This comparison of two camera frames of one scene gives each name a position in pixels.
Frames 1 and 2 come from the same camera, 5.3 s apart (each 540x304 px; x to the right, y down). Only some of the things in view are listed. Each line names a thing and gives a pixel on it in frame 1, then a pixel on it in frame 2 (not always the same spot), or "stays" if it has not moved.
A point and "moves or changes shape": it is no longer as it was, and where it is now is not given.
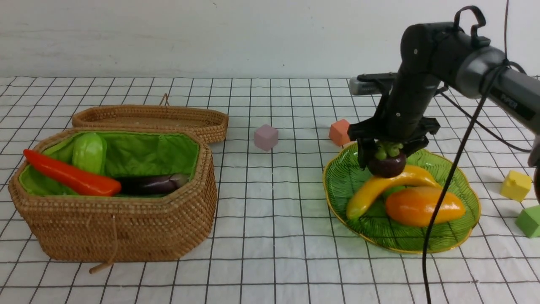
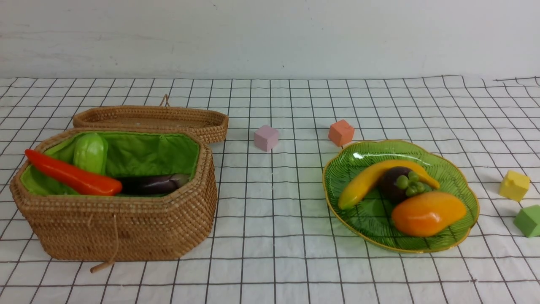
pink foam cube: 266,137 stays
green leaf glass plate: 343,176 stays
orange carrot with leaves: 86,182 stays
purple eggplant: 152,184 stays
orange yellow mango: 416,206 moves or changes shape
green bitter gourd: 90,153 stays
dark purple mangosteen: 389,160 -> 388,184
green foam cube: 528,221 stays
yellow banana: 366,190 -> 354,191
